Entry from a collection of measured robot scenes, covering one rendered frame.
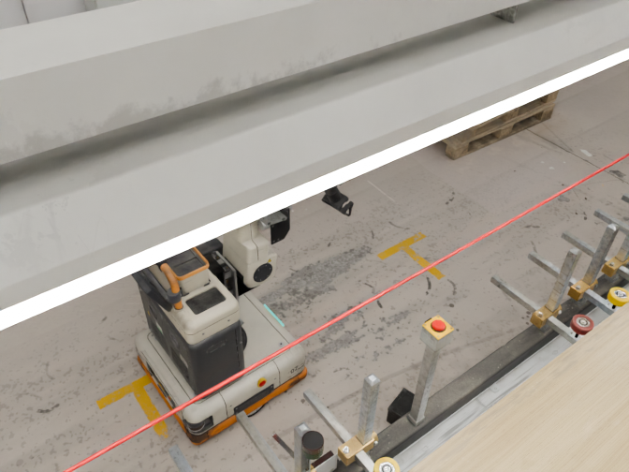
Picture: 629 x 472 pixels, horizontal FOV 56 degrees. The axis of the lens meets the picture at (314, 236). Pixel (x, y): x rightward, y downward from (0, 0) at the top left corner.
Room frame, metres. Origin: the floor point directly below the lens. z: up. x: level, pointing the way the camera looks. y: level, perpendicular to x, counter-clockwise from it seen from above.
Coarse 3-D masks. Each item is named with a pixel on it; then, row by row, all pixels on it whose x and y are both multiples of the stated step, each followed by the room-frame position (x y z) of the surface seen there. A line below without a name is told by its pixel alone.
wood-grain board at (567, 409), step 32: (608, 320) 1.50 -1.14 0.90; (576, 352) 1.34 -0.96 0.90; (608, 352) 1.34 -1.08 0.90; (544, 384) 1.20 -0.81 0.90; (576, 384) 1.20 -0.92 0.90; (608, 384) 1.21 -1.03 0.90; (480, 416) 1.07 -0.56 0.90; (512, 416) 1.07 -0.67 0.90; (544, 416) 1.07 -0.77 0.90; (576, 416) 1.08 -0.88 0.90; (608, 416) 1.08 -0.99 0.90; (448, 448) 0.95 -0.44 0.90; (480, 448) 0.96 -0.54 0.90; (512, 448) 0.96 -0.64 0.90; (544, 448) 0.96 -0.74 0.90; (576, 448) 0.96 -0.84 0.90; (608, 448) 0.97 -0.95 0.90
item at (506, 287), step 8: (496, 280) 1.78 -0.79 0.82; (504, 280) 1.78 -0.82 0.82; (504, 288) 1.74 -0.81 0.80; (512, 288) 1.73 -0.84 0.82; (512, 296) 1.71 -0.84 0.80; (520, 296) 1.69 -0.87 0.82; (528, 304) 1.65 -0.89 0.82; (536, 304) 1.64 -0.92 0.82; (552, 320) 1.56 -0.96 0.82; (552, 328) 1.54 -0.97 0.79; (560, 328) 1.52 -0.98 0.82; (568, 328) 1.52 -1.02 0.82; (568, 336) 1.49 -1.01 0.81
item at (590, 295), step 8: (528, 256) 1.95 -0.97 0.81; (536, 256) 1.94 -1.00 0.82; (544, 264) 1.89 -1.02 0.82; (552, 264) 1.88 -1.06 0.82; (552, 272) 1.85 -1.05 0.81; (576, 280) 1.79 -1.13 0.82; (584, 296) 1.72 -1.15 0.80; (592, 296) 1.70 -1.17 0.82; (600, 304) 1.66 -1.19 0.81; (608, 304) 1.65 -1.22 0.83; (608, 312) 1.62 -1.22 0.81
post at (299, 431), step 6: (300, 426) 0.87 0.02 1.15; (306, 426) 0.87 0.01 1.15; (294, 432) 0.87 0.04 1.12; (300, 432) 0.85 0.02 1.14; (306, 432) 0.86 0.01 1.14; (294, 438) 0.87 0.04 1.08; (300, 438) 0.84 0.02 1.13; (294, 444) 0.87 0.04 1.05; (300, 444) 0.84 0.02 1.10; (294, 450) 0.87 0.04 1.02; (300, 450) 0.84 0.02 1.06; (294, 456) 0.87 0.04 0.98; (300, 456) 0.84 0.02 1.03; (294, 462) 0.87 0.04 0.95; (300, 462) 0.84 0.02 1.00; (306, 462) 0.85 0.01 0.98; (300, 468) 0.84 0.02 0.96
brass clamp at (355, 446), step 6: (354, 438) 1.01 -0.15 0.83; (372, 438) 1.02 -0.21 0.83; (348, 444) 0.99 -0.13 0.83; (354, 444) 0.99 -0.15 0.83; (360, 444) 1.00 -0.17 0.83; (366, 444) 1.00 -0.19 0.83; (372, 444) 1.01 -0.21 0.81; (342, 450) 0.97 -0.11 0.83; (354, 450) 0.97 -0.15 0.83; (360, 450) 0.98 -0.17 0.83; (366, 450) 0.99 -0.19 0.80; (342, 456) 0.96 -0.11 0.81; (348, 456) 0.95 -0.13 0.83; (354, 456) 0.96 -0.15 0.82; (348, 462) 0.95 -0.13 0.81
